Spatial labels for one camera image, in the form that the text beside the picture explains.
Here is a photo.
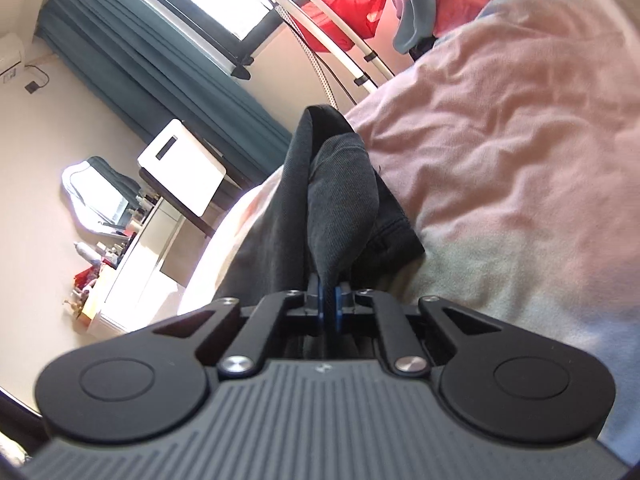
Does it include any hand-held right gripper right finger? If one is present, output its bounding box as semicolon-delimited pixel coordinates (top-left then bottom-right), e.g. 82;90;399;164
331;285;504;378

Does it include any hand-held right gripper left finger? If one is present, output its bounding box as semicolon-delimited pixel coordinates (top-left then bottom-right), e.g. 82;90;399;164
151;274;332;378

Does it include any dark garment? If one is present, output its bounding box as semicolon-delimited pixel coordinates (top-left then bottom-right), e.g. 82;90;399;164
212;104;426;311

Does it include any white vanity desk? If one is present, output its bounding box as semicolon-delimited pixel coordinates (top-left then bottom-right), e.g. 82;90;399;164
92;195;217;335

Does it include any white air purifier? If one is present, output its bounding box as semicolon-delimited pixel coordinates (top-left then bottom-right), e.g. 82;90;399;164
137;119;227;219

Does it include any group of cosmetic bottles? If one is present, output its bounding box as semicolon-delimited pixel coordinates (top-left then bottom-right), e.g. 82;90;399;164
62;185;166;320

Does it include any teal towel on mirror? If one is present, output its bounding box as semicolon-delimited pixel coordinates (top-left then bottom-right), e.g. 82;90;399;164
61;156;140;235

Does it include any white garment steamer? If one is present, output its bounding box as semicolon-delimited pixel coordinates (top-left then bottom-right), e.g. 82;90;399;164
235;0;397;95

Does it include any teal curtain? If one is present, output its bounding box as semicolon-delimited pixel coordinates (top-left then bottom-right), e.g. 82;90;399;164
35;0;293;191

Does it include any red garment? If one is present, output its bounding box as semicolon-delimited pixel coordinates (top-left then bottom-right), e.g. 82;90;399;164
299;0;391;55

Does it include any grey-blue garment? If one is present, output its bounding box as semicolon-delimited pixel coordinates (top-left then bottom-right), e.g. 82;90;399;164
391;0;437;56

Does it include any white air conditioner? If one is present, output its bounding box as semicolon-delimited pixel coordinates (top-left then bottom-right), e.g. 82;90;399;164
0;34;26;80

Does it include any black wall plug with cable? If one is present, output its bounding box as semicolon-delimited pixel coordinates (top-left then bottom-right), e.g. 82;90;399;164
24;64;51;96

